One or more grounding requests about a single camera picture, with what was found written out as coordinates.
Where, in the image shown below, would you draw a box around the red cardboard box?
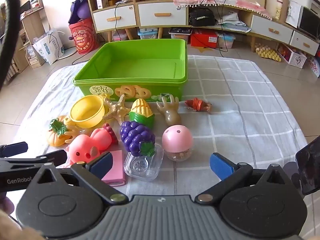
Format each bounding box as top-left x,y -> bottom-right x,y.
190,29 -> 218,48

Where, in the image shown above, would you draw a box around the curved wooden low cabinet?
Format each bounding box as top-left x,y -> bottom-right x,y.
187,0 -> 320,57

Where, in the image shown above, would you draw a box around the yellow toy funnel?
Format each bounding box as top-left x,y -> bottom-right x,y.
63,95 -> 106,130

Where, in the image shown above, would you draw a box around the white round fan base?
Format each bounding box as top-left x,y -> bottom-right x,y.
57,45 -> 78,61

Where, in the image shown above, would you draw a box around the green plastic box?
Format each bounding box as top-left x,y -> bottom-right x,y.
73,39 -> 188,102

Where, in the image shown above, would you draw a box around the pink dome air freshener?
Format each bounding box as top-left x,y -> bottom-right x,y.
162,124 -> 194,162

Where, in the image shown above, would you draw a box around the red printed carton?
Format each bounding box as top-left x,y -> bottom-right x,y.
306,55 -> 320,78

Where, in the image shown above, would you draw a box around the red printed bucket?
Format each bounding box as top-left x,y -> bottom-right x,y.
68,18 -> 100,55

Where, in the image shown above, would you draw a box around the yellow egg tray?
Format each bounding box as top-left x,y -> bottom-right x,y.
254,42 -> 282,62

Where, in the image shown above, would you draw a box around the black bag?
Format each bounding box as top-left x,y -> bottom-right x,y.
188,7 -> 216,27

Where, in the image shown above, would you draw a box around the tall printed cup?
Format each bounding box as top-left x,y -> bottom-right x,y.
275,0 -> 286,19

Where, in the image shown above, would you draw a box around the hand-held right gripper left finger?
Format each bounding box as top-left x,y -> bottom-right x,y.
25,152 -> 130,207

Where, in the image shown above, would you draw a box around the pink rubber pig toy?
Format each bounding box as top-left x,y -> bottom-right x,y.
66,123 -> 119,162

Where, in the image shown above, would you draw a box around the clear storage box black lid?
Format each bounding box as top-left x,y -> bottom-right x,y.
168,27 -> 193,42

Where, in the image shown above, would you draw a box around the black strap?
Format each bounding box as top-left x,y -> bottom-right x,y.
0,0 -> 22,91

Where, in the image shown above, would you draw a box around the pink notepad block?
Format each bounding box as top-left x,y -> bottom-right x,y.
101,150 -> 126,187

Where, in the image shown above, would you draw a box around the red brown toy lobster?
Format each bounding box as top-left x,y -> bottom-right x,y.
184,99 -> 213,114

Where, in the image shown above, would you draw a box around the purple cloth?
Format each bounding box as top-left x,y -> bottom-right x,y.
68,0 -> 87,24

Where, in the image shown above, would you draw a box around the black power cable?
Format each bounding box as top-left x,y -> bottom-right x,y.
72,3 -> 121,66

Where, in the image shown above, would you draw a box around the white drawer narrow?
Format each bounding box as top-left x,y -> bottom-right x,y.
92,5 -> 137,33

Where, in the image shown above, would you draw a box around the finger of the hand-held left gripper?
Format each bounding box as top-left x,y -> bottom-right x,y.
36,150 -> 68,167
0,142 -> 29,159

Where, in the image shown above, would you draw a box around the black microwave oven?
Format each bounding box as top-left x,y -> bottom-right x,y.
298,6 -> 320,39

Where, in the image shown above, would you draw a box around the wooden side shelf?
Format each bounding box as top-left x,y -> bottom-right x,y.
19,0 -> 51,68

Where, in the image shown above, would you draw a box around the orange yellow toy ring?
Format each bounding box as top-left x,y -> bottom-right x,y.
47,115 -> 75,147

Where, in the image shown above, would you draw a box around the clear storage box blue lid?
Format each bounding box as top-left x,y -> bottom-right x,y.
137,27 -> 159,40

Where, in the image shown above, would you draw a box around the black smartphone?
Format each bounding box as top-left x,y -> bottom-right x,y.
295,135 -> 320,196

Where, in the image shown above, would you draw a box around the white drawer wide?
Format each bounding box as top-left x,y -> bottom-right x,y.
138,2 -> 188,28

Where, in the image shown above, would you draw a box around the white checked blanket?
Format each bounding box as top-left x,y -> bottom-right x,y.
24,54 -> 320,230

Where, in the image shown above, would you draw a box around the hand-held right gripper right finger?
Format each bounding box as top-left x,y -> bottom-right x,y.
194,152 -> 300,205

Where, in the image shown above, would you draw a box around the clear plastic dish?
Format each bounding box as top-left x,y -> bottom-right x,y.
123,142 -> 165,182

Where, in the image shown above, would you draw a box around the beige starfish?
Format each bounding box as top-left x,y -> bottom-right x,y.
102,94 -> 131,126

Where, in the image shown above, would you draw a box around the clear storage box pink lid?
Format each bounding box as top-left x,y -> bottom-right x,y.
112,30 -> 129,43

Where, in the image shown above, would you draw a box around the purple toy grapes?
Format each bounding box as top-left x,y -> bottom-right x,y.
120,121 -> 156,158

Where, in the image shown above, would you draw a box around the toy corn cob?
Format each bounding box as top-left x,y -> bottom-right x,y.
128,98 -> 156,130

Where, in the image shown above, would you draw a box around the white shopping bag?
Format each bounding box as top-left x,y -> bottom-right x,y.
32,29 -> 65,65

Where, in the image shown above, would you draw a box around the tan rubber octopus toy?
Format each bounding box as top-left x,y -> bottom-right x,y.
156,95 -> 182,127

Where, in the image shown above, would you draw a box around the white printed carton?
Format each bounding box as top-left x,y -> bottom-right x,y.
277,44 -> 308,69

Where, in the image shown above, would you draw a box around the pile of folded papers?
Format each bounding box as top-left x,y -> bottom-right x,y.
217,12 -> 252,33

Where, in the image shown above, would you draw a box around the white curved drawer large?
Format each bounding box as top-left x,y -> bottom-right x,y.
251,14 -> 293,43

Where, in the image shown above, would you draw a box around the white curved drawer small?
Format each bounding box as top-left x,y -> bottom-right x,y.
290,31 -> 320,56

